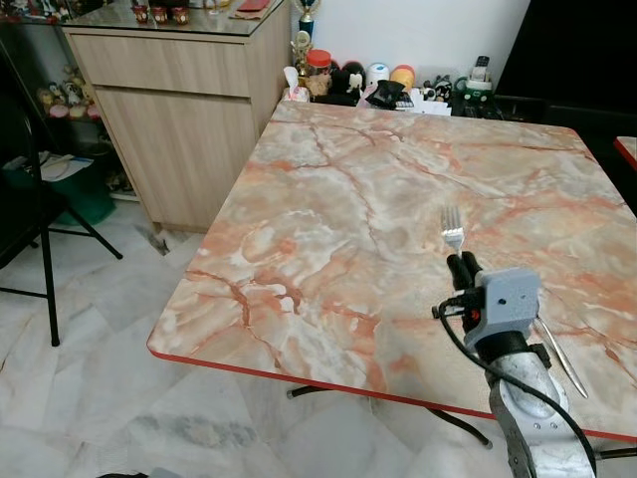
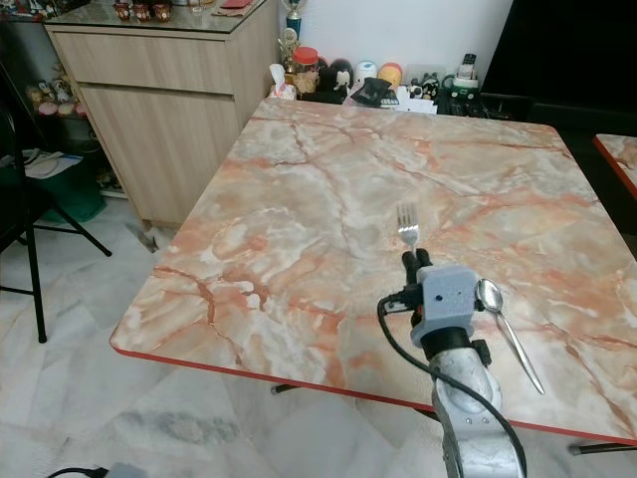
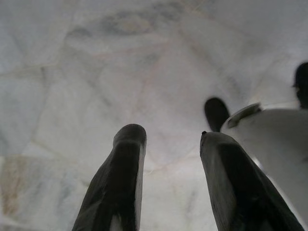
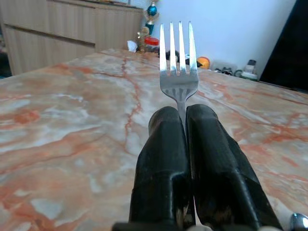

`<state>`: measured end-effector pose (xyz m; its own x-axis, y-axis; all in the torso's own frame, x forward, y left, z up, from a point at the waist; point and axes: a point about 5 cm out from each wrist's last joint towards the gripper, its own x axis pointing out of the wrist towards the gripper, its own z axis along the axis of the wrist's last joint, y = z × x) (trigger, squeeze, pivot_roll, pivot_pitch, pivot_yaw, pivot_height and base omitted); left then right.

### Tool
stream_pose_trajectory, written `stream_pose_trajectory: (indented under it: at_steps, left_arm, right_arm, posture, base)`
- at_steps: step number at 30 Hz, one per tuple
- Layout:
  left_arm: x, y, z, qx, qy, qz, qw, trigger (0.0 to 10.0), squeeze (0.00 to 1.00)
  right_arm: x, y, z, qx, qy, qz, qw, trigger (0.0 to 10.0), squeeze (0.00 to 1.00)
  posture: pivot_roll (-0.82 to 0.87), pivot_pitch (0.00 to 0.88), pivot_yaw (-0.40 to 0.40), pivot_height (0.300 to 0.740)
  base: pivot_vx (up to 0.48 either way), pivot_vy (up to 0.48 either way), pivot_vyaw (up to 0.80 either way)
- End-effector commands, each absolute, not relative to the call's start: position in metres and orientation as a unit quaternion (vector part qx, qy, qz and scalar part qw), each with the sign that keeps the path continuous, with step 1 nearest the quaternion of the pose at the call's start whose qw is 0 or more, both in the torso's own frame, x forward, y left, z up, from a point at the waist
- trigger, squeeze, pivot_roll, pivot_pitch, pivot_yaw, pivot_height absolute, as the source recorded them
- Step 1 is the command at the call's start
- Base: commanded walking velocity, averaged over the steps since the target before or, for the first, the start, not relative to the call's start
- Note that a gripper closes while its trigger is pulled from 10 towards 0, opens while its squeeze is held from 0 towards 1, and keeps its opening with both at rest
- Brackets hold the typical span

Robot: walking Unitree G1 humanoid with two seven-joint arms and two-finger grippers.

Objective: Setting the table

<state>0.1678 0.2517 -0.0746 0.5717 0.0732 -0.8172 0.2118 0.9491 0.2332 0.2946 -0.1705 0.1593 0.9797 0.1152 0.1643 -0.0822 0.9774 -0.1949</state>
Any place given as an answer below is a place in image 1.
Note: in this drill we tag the silver metal fork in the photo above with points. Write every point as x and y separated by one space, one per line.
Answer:
453 234

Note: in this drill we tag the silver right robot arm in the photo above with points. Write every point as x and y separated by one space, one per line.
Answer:
537 418

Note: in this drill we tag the marble pattern red-edged table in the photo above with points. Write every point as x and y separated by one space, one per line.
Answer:
378 229

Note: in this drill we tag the silver metal spoon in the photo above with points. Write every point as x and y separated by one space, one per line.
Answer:
562 363

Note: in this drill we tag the small black pouch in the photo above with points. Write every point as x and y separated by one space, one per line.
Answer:
390 96

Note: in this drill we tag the small marble red-edged table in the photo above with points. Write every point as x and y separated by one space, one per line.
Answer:
627 149

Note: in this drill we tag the orange round figurine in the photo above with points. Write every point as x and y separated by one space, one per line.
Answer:
403 76

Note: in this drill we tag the white round figurine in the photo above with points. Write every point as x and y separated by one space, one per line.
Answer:
377 74

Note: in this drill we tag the black mouse plush toy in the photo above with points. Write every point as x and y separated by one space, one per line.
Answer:
347 85

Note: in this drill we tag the red-lidded clear jar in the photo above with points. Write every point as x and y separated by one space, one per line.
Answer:
318 75

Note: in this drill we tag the large black screen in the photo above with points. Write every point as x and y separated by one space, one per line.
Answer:
577 50

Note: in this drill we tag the gold blue trophy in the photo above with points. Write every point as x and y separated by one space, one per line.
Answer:
307 15

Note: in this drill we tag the light wooden cabinet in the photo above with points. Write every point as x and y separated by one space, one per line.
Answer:
179 129

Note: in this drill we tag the green storage bin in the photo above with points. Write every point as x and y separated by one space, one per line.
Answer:
80 194

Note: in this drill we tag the white paper sheets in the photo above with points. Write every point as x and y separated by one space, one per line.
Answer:
65 167

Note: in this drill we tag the black folding chair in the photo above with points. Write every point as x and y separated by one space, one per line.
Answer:
30 199

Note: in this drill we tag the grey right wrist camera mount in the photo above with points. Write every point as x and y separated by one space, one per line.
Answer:
510 299

